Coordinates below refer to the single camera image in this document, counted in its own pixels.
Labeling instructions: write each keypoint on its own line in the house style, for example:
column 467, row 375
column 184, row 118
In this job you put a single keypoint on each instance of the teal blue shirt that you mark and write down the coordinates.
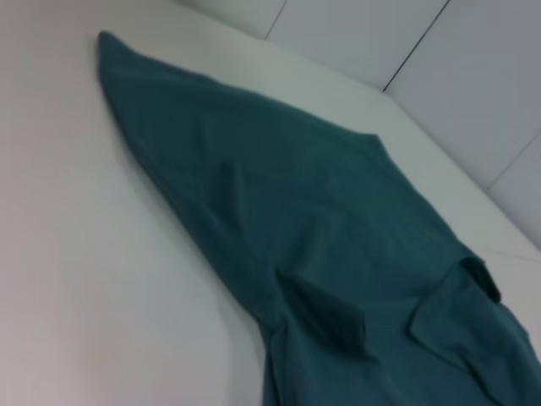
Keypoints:
column 296, row 232

